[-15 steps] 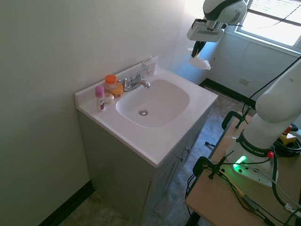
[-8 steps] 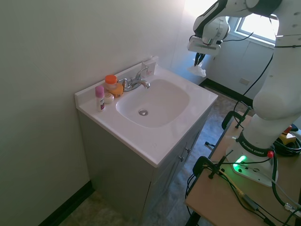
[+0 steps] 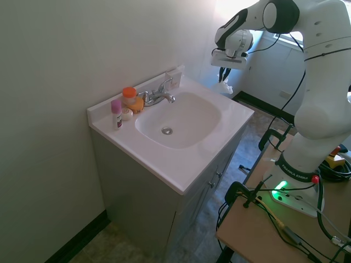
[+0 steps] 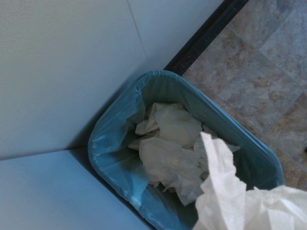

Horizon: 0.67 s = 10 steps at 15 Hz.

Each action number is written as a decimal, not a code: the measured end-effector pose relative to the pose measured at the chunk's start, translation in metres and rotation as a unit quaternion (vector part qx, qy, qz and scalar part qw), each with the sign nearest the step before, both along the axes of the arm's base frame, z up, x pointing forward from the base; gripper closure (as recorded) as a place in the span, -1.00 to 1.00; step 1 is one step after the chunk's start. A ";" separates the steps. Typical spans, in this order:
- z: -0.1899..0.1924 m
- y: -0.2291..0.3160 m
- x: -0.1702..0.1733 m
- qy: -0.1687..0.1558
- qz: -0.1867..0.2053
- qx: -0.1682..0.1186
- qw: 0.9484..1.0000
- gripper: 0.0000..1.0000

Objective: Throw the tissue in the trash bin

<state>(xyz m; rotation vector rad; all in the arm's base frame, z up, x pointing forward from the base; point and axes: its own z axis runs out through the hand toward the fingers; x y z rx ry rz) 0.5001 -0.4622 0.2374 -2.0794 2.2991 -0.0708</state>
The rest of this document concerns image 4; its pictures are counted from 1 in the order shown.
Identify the discarded white tissue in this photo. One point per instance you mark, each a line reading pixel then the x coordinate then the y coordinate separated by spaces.
pixel 168 165
pixel 177 124
pixel 204 155

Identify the blue-lined trash bin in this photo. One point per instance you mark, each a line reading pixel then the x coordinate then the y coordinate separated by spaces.
pixel 216 112

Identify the dark green trash bin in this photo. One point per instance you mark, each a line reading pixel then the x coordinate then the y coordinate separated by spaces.
pixel 120 191

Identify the black baseboard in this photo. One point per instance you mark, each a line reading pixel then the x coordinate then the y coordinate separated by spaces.
pixel 204 36

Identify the grey vanity cabinet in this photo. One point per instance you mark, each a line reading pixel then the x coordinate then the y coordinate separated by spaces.
pixel 48 191

